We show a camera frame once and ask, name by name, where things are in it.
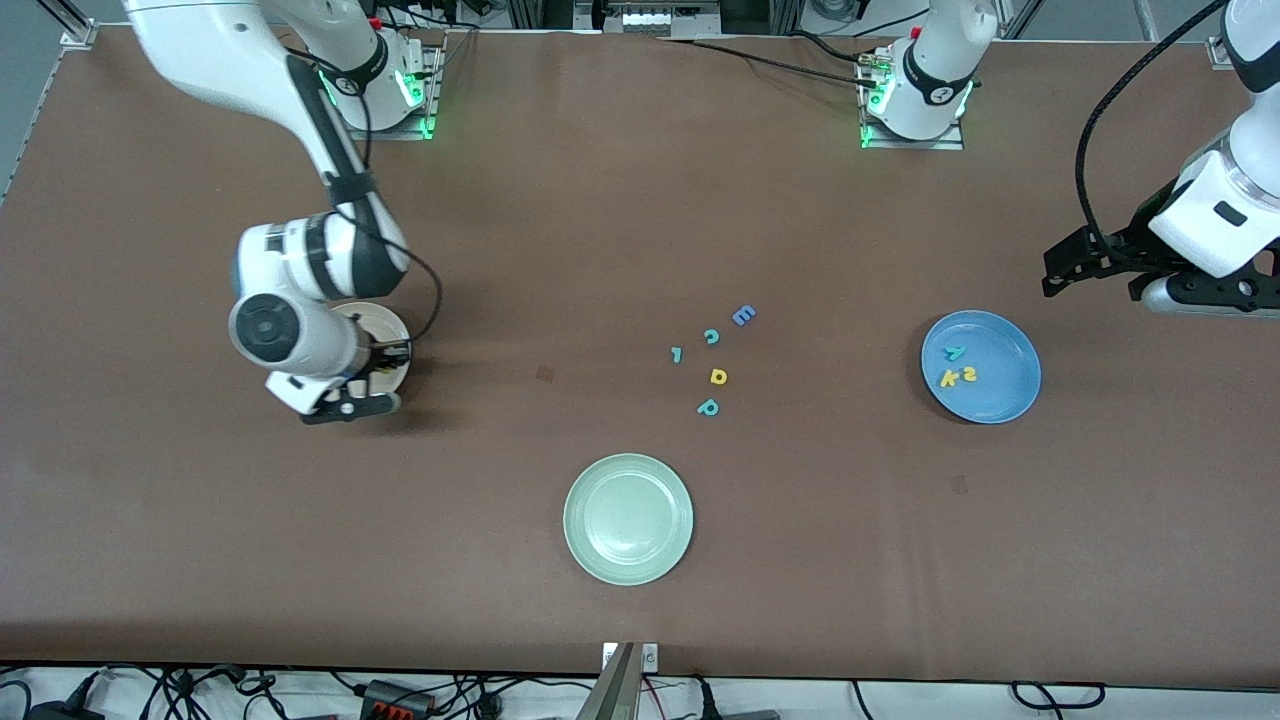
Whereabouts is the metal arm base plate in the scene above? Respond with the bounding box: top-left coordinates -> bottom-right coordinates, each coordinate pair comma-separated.
385,40 -> 443,141
860,45 -> 966,151

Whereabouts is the pale green plate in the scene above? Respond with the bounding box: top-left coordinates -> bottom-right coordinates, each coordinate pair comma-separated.
563,453 -> 694,587

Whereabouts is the blue plate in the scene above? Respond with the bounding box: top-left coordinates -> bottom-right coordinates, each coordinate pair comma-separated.
921,310 -> 1042,425

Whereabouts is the beige brown plate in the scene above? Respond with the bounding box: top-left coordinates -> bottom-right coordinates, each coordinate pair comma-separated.
335,302 -> 413,394

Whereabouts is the black cable on table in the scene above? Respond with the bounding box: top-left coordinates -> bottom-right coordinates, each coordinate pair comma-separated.
655,36 -> 886,86

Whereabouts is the aluminium frame structure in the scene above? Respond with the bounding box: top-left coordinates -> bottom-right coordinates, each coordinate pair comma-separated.
505,0 -> 806,39

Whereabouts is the black looped cable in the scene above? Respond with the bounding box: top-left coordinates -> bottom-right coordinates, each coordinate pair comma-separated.
1010,681 -> 1107,712

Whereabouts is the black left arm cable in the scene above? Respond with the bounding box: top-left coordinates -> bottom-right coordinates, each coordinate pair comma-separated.
1075,0 -> 1229,256

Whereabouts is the grey metal post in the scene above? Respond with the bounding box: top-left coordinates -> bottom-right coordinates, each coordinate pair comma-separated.
575,642 -> 637,720

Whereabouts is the black orange power strip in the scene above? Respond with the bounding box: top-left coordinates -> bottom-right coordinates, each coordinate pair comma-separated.
360,680 -> 437,720

